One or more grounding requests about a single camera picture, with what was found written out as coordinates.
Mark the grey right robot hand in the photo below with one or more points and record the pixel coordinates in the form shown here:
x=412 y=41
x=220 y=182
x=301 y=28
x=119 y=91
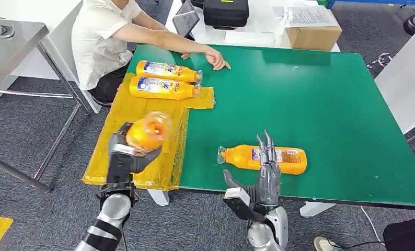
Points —
x=268 y=180

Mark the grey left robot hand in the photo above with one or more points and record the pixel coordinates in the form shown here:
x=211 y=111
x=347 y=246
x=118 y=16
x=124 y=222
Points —
x=121 y=166

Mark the orange drink bottle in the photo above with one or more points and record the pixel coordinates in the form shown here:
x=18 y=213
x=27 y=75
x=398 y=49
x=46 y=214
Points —
x=166 y=69
x=148 y=133
x=159 y=88
x=294 y=166

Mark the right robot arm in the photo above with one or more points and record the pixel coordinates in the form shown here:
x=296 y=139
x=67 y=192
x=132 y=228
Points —
x=266 y=232

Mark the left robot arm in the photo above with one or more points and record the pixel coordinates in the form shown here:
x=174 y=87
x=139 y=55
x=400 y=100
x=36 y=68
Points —
x=112 y=211

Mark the yellow plastic sheet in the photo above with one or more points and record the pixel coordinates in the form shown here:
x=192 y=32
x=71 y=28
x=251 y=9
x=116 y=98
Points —
x=124 y=111

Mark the black stool seat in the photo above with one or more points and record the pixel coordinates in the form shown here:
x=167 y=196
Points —
x=102 y=102

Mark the green table mat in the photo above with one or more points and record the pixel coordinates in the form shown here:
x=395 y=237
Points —
x=297 y=104

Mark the shoe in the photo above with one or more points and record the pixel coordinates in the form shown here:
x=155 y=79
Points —
x=327 y=244

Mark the person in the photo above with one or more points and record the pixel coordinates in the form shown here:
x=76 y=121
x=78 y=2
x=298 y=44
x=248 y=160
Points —
x=96 y=41

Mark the person's left hand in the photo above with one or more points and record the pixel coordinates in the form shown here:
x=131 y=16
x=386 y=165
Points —
x=185 y=55

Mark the person's hand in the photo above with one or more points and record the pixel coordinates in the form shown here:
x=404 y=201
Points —
x=185 y=55
x=217 y=59

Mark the person's right hand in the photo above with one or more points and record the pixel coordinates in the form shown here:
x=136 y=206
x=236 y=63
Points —
x=217 y=59

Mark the cardboard box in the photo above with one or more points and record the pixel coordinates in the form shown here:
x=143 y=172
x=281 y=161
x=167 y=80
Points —
x=313 y=38

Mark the black bag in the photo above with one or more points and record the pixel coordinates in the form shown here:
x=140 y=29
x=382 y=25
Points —
x=406 y=235

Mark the steel table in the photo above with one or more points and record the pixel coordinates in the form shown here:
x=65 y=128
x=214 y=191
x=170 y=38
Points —
x=17 y=45

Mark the tablet with grey cover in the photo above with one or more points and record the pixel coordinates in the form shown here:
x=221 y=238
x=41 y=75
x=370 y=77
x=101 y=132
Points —
x=186 y=19

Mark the printed paper sheet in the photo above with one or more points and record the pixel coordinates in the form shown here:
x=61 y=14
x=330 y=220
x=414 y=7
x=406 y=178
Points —
x=309 y=16

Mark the white side table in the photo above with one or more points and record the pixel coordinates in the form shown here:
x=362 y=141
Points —
x=405 y=79

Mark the black carry case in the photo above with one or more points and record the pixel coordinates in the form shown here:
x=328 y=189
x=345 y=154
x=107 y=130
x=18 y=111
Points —
x=226 y=13

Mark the round metal part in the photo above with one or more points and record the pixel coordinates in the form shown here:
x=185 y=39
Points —
x=7 y=31

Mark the blue metal rack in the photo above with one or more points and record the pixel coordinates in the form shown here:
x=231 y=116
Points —
x=377 y=2

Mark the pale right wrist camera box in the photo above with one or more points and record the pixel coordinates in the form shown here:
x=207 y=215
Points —
x=240 y=204

